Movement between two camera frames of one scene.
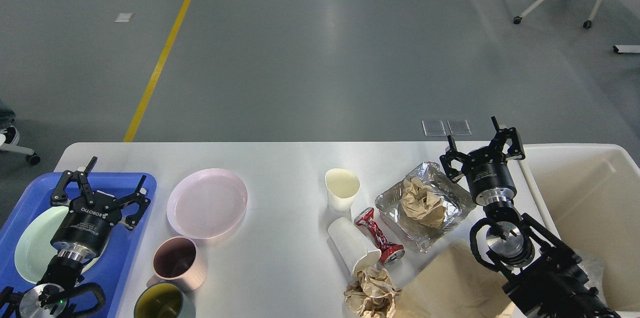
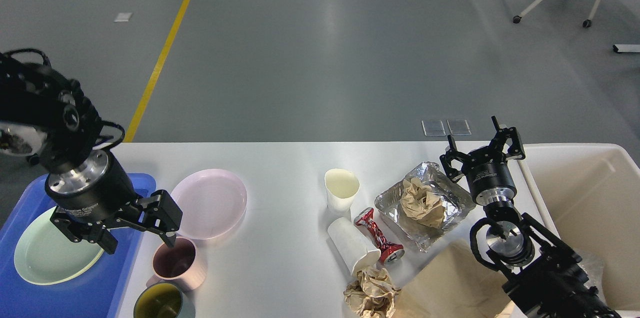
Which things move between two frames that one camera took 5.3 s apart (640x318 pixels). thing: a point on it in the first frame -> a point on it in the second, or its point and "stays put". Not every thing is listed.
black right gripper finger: (516, 151) stays put
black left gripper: (91, 215) -> (95, 193)
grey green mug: (163, 300) stays put
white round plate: (207, 203) stays put
